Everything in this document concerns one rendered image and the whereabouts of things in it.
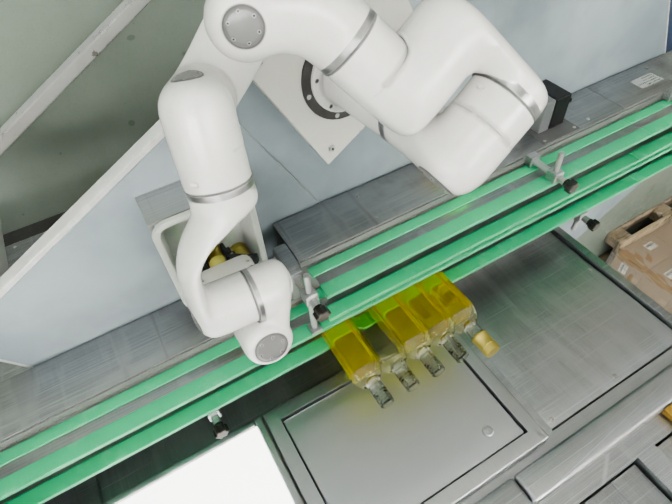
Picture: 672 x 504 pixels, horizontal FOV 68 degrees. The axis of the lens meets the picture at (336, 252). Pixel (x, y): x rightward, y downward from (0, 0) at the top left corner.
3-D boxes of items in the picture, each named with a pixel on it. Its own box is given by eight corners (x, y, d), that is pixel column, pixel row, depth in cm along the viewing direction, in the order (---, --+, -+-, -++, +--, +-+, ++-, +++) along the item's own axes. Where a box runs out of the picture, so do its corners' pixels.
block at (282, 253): (275, 279, 105) (290, 302, 101) (268, 249, 98) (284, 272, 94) (290, 272, 106) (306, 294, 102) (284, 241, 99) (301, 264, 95)
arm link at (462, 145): (362, 128, 67) (444, 188, 58) (426, 46, 65) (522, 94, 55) (396, 159, 75) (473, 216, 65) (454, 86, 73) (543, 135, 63)
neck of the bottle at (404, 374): (392, 374, 97) (407, 394, 94) (392, 367, 95) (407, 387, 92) (405, 367, 98) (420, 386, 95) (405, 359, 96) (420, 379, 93)
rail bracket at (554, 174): (519, 164, 113) (565, 197, 105) (527, 136, 108) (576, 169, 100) (533, 157, 114) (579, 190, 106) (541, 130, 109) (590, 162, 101)
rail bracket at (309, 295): (292, 307, 102) (321, 353, 95) (280, 252, 90) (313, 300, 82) (305, 301, 103) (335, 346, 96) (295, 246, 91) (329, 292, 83)
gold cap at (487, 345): (481, 338, 102) (496, 354, 100) (469, 344, 101) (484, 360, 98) (488, 327, 100) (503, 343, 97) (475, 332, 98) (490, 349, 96)
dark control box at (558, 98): (512, 117, 122) (538, 134, 117) (519, 88, 116) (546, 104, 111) (537, 106, 124) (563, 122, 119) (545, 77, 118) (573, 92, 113)
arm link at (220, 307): (240, 161, 66) (274, 290, 77) (142, 193, 62) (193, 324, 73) (262, 179, 59) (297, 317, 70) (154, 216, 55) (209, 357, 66)
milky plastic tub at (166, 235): (174, 282, 99) (188, 313, 94) (133, 198, 83) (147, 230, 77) (254, 246, 104) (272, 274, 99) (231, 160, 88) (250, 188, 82)
